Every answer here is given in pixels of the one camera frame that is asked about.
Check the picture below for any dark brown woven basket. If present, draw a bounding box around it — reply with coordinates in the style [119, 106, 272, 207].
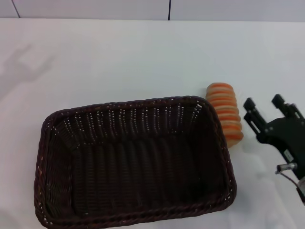
[34, 95, 238, 227]

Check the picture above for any orange striped bread roll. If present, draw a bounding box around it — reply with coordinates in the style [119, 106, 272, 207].
[205, 82, 244, 149]

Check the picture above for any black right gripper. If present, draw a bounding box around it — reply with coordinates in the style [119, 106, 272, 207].
[243, 94, 305, 179]

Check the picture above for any thin dark cable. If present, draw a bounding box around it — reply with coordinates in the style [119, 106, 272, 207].
[277, 172, 300, 188]

